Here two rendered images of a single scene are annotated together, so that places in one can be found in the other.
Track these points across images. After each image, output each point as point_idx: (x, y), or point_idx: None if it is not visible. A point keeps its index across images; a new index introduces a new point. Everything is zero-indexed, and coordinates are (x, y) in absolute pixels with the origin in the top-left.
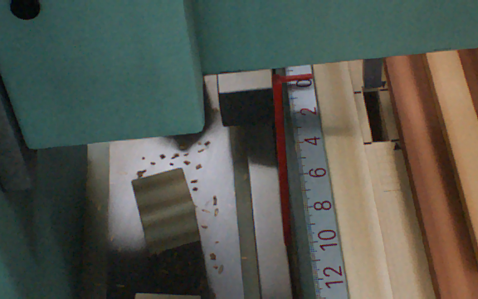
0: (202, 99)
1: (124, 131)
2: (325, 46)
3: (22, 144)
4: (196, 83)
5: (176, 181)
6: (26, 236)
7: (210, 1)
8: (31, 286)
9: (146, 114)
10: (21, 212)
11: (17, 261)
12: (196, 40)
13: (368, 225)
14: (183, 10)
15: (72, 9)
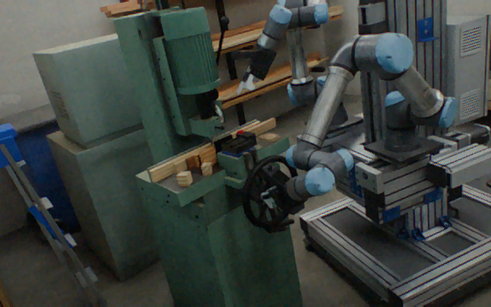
0: (187, 132)
1: (181, 133)
2: (199, 132)
3: (176, 132)
4: (184, 129)
5: None
6: (178, 145)
7: (191, 123)
8: (175, 150)
9: (182, 131)
10: (178, 143)
11: (174, 145)
12: (190, 127)
13: (193, 151)
14: (182, 120)
15: (176, 118)
